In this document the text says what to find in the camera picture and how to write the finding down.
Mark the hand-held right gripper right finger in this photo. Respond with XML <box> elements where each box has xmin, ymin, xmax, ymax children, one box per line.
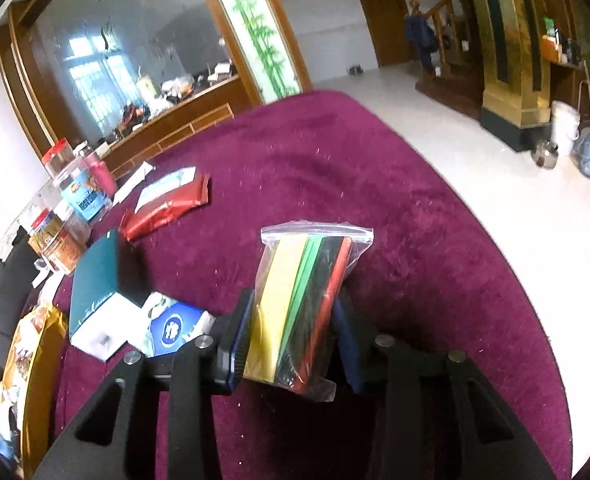
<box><xmin>331</xmin><ymin>292</ymin><xmax>558</xmax><ymax>480</ymax></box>

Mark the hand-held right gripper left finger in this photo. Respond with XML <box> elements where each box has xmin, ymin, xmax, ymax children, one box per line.
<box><xmin>32</xmin><ymin>287</ymin><xmax>256</xmax><ymax>480</ymax></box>

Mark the zip bag of coloured sheets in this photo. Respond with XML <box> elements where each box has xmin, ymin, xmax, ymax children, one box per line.
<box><xmin>242</xmin><ymin>220</ymin><xmax>376</xmax><ymax>403</ymax></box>

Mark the yellow taped foam box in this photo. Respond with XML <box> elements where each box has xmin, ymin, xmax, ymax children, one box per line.
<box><xmin>0</xmin><ymin>302</ymin><xmax>70</xmax><ymax>480</ymax></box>

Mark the blue white tissue packet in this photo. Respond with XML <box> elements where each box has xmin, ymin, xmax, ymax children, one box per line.
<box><xmin>142</xmin><ymin>292</ymin><xmax>216</xmax><ymax>358</ymax></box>

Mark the red foil packet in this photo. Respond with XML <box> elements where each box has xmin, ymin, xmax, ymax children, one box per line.
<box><xmin>120</xmin><ymin>172</ymin><xmax>212</xmax><ymax>242</ymax></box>

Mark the dark green box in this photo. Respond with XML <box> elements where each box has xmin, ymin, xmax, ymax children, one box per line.
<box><xmin>69</xmin><ymin>230</ymin><xmax>151</xmax><ymax>331</ymax></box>

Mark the maroon tablecloth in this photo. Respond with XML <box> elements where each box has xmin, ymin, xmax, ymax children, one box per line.
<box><xmin>50</xmin><ymin>90</ymin><xmax>573</xmax><ymax>480</ymax></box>

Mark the wide clear plastic jar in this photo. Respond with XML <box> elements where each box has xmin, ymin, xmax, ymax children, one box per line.
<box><xmin>42</xmin><ymin>230</ymin><xmax>96</xmax><ymax>276</ymax></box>

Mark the white green paper packet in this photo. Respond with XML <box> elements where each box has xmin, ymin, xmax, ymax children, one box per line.
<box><xmin>112</xmin><ymin>161</ymin><xmax>155</xmax><ymax>206</ymax></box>

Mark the tall clear plastic jar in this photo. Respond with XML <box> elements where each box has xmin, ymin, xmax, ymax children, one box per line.
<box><xmin>55</xmin><ymin>157</ymin><xmax>113</xmax><ymax>223</ymax></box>

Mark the gold label red lid jar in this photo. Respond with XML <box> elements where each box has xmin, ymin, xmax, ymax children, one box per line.
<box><xmin>27</xmin><ymin>209</ymin><xmax>68</xmax><ymax>256</ymax></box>

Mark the small red lid jar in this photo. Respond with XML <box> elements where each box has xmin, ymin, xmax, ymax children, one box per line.
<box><xmin>41</xmin><ymin>138</ymin><xmax>76</xmax><ymax>181</ymax></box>

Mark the metal kettle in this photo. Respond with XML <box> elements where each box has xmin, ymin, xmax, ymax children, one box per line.
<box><xmin>531</xmin><ymin>139</ymin><xmax>561</xmax><ymax>170</ymax></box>

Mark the wooden staircase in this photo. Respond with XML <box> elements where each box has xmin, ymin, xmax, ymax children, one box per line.
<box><xmin>407</xmin><ymin>0</ymin><xmax>486</xmax><ymax>118</ymax></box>

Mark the bamboo print panel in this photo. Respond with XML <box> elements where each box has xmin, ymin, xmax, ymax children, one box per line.
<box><xmin>202</xmin><ymin>0</ymin><xmax>301</xmax><ymax>103</ymax></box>

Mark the white plastic bucket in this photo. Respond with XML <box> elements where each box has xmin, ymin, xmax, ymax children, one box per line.
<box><xmin>550</xmin><ymin>100</ymin><xmax>582</xmax><ymax>157</ymax></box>

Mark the blue jacket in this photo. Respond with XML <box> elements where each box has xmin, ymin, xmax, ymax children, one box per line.
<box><xmin>404</xmin><ymin>0</ymin><xmax>441</xmax><ymax>73</ymax></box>

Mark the wooden door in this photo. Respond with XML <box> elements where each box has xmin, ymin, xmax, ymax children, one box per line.
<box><xmin>350</xmin><ymin>0</ymin><xmax>413</xmax><ymax>67</ymax></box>

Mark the golden pillar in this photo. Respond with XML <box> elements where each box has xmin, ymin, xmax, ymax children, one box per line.
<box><xmin>462</xmin><ymin>0</ymin><xmax>551</xmax><ymax>151</ymax></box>

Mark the wooden shelf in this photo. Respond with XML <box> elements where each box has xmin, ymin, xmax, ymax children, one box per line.
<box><xmin>540</xmin><ymin>10</ymin><xmax>590</xmax><ymax>126</ymax></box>

